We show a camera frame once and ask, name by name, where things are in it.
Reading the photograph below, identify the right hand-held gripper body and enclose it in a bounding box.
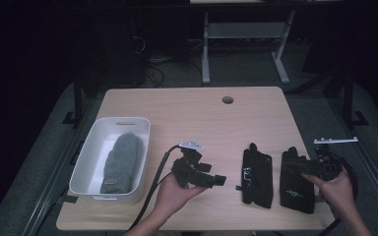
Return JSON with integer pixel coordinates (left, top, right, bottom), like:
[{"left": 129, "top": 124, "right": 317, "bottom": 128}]
[{"left": 309, "top": 137, "right": 358, "bottom": 181}]

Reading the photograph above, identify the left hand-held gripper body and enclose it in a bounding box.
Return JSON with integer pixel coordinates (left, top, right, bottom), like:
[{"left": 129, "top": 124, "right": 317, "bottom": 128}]
[{"left": 171, "top": 140, "right": 211, "bottom": 189}]

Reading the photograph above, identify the black glove with white print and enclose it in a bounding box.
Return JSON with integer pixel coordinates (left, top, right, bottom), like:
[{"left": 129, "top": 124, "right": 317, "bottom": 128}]
[{"left": 235, "top": 142, "right": 274, "bottom": 209}]

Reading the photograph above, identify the grey mitten with label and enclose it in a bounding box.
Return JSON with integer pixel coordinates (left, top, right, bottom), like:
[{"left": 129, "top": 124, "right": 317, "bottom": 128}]
[{"left": 99, "top": 132, "right": 145, "bottom": 195}]

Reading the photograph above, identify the white plastic bin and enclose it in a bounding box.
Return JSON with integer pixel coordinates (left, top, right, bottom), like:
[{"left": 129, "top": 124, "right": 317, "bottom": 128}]
[{"left": 68, "top": 116, "right": 152, "bottom": 202}]

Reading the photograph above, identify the person's left hand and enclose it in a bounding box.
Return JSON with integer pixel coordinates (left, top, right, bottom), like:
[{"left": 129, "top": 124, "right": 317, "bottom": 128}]
[{"left": 154, "top": 174, "right": 209, "bottom": 219}]

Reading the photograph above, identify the person's right hand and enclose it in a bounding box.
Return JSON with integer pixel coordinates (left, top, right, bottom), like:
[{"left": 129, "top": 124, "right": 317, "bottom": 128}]
[{"left": 301, "top": 166, "right": 352, "bottom": 214}]

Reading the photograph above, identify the black metal stand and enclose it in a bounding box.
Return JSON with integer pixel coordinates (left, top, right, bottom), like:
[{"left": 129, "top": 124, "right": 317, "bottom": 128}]
[
  {"left": 324, "top": 67, "right": 370, "bottom": 130},
  {"left": 62, "top": 70, "right": 93, "bottom": 128}
]

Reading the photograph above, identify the left hand-held gripper cable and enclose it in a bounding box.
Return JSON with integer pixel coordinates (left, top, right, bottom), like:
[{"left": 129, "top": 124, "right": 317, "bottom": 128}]
[{"left": 127, "top": 144, "right": 182, "bottom": 232}]

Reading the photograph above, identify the metal floor rail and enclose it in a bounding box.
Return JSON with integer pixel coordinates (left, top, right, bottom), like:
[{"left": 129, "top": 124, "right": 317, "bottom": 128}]
[
  {"left": 327, "top": 96, "right": 378, "bottom": 219},
  {"left": 22, "top": 97, "right": 95, "bottom": 236}
]

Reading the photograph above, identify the tangle of floor cables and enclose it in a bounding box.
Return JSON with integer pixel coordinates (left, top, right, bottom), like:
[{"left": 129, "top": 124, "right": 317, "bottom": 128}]
[{"left": 140, "top": 34, "right": 205, "bottom": 89}]

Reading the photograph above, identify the white metal desk frame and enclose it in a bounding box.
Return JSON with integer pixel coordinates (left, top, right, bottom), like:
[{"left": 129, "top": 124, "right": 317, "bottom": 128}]
[{"left": 201, "top": 9, "right": 296, "bottom": 86}]

